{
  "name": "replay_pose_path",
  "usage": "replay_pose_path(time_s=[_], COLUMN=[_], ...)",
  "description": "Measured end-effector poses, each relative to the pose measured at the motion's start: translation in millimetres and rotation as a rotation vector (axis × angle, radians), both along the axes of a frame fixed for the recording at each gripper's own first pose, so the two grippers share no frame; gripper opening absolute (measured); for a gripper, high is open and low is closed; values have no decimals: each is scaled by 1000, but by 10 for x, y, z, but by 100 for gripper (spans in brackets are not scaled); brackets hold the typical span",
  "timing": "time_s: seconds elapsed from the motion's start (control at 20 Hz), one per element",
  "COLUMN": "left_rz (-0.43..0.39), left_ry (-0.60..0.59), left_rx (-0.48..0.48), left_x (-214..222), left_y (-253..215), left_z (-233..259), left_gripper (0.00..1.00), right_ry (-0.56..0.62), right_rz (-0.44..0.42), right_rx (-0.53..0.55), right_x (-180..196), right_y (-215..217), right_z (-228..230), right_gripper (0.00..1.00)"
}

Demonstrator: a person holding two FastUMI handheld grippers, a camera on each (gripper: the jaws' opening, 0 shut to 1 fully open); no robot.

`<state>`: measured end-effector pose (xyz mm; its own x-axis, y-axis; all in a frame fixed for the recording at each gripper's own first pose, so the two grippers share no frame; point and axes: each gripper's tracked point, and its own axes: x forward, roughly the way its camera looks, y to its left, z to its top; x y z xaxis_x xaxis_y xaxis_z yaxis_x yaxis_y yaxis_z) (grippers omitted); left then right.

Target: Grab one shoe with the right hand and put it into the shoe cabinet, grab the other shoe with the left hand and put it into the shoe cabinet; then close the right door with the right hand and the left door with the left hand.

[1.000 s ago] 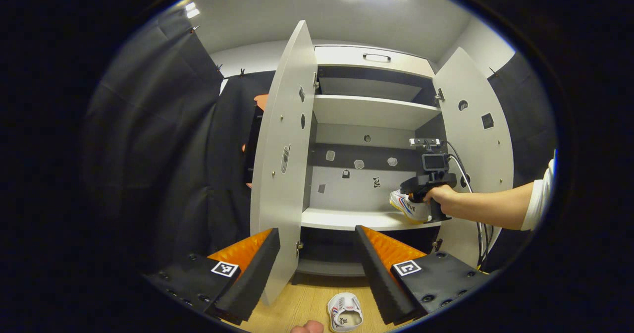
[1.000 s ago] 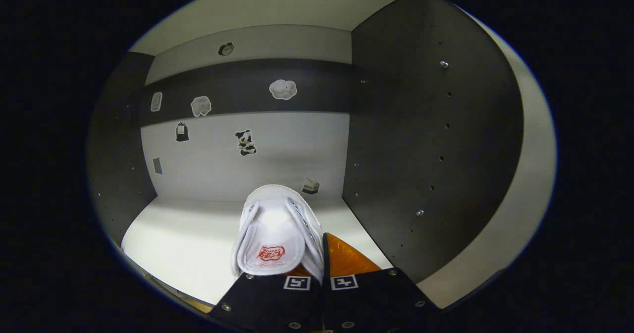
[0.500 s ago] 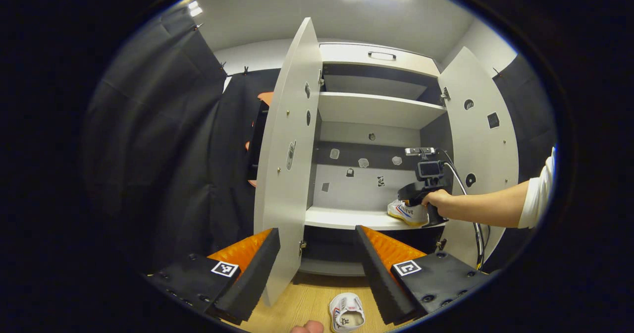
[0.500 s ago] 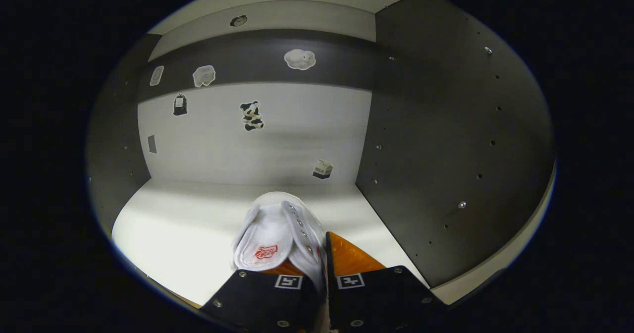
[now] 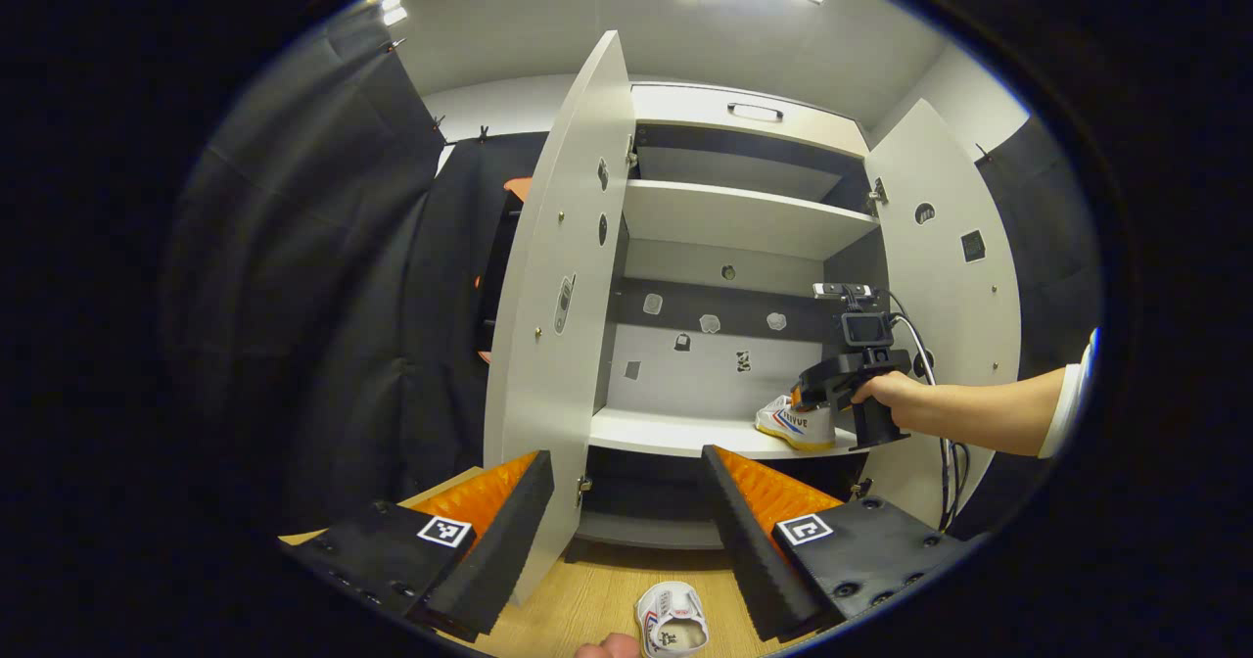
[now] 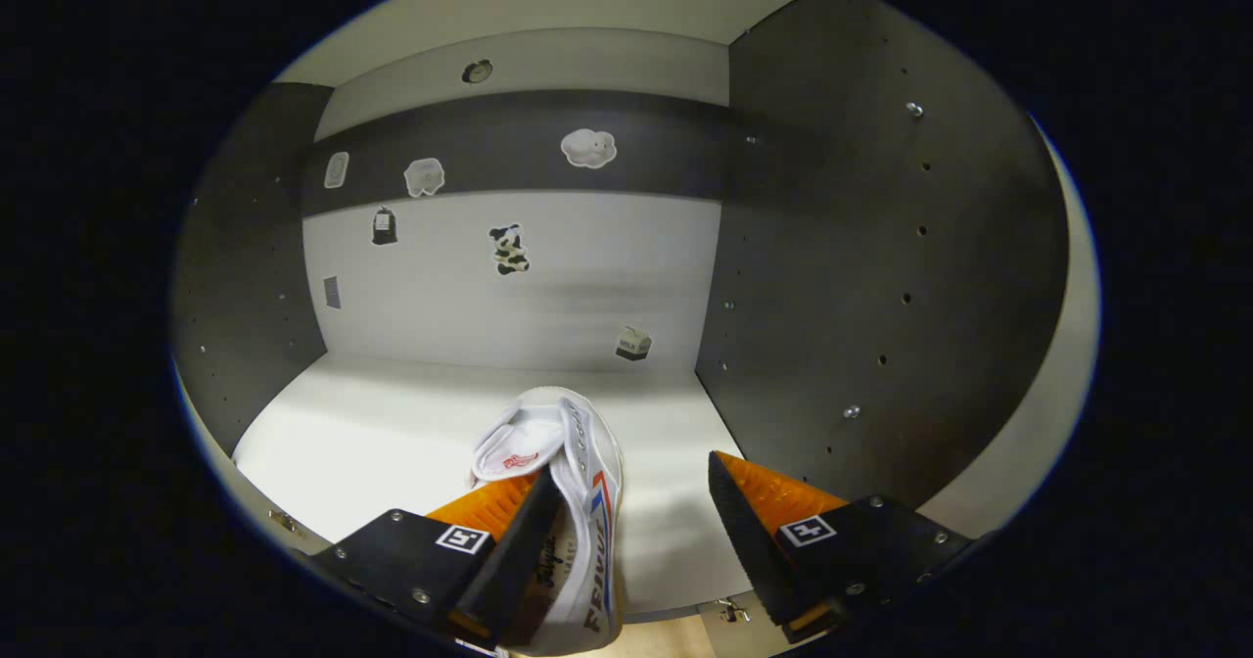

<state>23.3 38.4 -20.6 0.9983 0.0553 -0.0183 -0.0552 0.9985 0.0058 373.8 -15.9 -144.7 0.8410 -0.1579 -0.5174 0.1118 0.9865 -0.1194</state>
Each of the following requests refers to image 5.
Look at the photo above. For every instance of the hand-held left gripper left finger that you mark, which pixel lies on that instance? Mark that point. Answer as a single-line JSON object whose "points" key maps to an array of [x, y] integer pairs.
{"points": [[499, 550]]}

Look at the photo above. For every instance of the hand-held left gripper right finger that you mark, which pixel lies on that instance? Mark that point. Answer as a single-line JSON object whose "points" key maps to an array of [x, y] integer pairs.
{"points": [[749, 560]]}

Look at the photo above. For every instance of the white canvas shoe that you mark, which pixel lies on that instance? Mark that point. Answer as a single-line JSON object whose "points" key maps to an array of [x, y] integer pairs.
{"points": [[798, 428], [671, 604]]}

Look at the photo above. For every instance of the white cabinet drawer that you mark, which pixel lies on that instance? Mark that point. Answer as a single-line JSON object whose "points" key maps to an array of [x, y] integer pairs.
{"points": [[685, 110]]}

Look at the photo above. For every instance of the black backdrop cloth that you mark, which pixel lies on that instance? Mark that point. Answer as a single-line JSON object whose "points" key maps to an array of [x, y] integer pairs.
{"points": [[294, 296]]}

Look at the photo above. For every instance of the small ceiling light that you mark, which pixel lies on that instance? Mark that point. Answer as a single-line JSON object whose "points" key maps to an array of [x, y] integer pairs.
{"points": [[394, 10]]}

